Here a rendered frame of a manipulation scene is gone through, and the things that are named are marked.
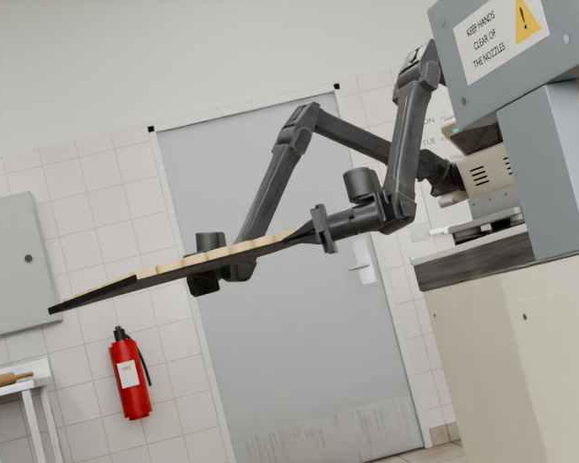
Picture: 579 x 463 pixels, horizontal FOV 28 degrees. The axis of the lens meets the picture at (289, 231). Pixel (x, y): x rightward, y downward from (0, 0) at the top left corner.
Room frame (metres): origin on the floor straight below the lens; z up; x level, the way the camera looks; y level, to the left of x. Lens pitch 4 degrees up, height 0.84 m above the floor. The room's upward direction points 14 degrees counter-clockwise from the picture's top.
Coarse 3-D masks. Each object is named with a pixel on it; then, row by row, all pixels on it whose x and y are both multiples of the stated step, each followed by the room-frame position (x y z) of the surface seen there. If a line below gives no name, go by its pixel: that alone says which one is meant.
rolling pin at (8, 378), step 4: (8, 372) 5.70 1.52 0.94; (12, 372) 5.70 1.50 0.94; (28, 372) 5.75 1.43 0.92; (32, 372) 5.76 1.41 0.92; (0, 376) 5.66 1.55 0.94; (4, 376) 5.66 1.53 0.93; (8, 376) 5.67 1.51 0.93; (12, 376) 5.68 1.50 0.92; (16, 376) 5.71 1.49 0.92; (20, 376) 5.72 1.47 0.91; (24, 376) 5.74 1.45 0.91; (28, 376) 5.75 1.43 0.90; (0, 380) 5.64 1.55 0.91; (4, 380) 5.65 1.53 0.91; (8, 380) 5.67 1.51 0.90; (12, 380) 5.68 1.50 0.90; (16, 380) 5.70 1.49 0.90; (0, 384) 5.65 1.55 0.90; (4, 384) 5.66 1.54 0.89; (8, 384) 5.68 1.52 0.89; (12, 384) 5.70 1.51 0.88
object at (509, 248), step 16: (480, 240) 1.89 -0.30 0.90; (496, 240) 1.83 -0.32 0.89; (512, 240) 1.79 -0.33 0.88; (528, 240) 1.74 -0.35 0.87; (416, 256) 2.18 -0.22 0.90; (432, 256) 2.08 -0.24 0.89; (448, 256) 2.02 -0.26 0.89; (464, 256) 1.96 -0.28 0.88; (480, 256) 1.90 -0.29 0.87; (496, 256) 1.85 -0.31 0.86; (512, 256) 1.80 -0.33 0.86; (528, 256) 1.75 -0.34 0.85; (416, 272) 2.16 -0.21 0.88; (432, 272) 2.10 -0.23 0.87; (448, 272) 2.03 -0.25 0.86; (464, 272) 1.97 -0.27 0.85; (480, 272) 1.92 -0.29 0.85
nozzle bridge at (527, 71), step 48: (480, 0) 1.29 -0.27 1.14; (528, 0) 1.20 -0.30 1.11; (576, 0) 1.12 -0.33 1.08; (480, 48) 1.32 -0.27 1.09; (528, 48) 1.22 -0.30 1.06; (576, 48) 1.14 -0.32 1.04; (480, 96) 1.35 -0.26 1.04; (528, 96) 1.25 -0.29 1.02; (576, 96) 1.22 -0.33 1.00; (528, 144) 1.27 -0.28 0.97; (576, 144) 1.22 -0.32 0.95; (528, 192) 1.30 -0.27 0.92; (576, 192) 1.21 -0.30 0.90; (576, 240) 1.23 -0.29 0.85
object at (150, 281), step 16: (288, 240) 2.32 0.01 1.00; (224, 256) 2.22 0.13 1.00; (240, 256) 2.38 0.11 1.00; (256, 256) 2.70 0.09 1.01; (176, 272) 2.19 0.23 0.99; (192, 272) 2.45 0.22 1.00; (112, 288) 2.18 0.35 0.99; (128, 288) 2.29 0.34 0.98; (64, 304) 2.35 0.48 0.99; (80, 304) 2.35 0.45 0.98
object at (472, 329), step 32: (448, 288) 2.03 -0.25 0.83; (480, 288) 1.91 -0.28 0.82; (448, 320) 2.05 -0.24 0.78; (480, 320) 1.94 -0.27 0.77; (448, 352) 2.09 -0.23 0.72; (480, 352) 1.97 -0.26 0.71; (512, 352) 1.85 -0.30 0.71; (448, 384) 2.13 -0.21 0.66; (480, 384) 2.00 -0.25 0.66; (512, 384) 1.88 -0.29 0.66; (480, 416) 2.03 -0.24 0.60; (512, 416) 1.91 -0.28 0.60; (480, 448) 2.06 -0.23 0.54; (512, 448) 1.94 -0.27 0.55; (544, 448) 1.83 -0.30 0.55
